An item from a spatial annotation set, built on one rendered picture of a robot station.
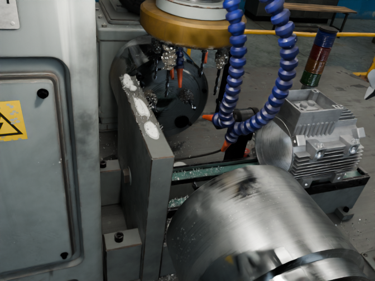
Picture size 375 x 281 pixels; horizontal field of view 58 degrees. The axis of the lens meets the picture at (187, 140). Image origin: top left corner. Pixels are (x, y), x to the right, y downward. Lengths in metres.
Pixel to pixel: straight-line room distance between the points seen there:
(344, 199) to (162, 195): 0.62
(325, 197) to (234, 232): 0.58
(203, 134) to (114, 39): 0.46
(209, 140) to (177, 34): 0.72
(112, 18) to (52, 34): 0.71
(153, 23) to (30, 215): 0.33
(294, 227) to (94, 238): 0.32
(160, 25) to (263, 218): 0.32
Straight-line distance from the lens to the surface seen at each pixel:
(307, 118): 0.79
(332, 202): 1.04
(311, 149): 0.80
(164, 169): 0.55
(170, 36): 0.53
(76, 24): 0.39
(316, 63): 1.20
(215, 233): 0.46
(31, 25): 0.39
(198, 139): 1.20
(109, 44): 1.05
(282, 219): 0.46
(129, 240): 0.71
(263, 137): 0.93
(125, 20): 1.09
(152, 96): 0.86
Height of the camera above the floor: 1.48
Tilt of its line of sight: 35 degrees down
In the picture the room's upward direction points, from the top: 9 degrees clockwise
